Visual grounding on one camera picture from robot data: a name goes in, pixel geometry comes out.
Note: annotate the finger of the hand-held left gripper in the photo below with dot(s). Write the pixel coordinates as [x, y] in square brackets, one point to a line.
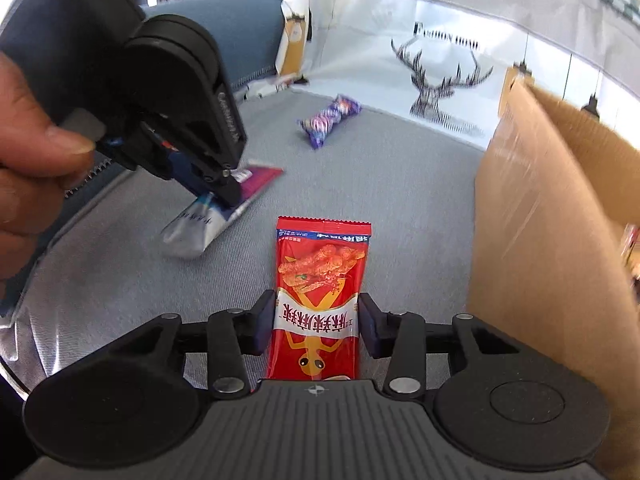
[225, 182]
[186, 174]

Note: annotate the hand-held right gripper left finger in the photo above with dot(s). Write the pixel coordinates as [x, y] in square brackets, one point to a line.
[265, 321]

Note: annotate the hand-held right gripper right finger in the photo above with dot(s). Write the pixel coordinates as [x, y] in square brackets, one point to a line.
[369, 322]

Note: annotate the silver purple packet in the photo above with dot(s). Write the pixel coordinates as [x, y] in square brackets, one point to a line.
[200, 230]

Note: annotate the red printed snack packet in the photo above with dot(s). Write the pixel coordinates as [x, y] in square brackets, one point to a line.
[315, 260]

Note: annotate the brown cardboard box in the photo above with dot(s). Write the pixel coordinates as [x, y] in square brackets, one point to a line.
[540, 235]

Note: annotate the person's left hand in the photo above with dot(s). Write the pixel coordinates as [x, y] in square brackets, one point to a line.
[25, 185]

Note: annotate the purple twisted candy packet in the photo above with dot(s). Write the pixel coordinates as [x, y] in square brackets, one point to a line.
[327, 119]

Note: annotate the blue sofa back cushion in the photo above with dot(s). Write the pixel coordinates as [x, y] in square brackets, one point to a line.
[250, 35]

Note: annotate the white deer printed cloth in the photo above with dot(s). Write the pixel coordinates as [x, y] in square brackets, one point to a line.
[400, 25]

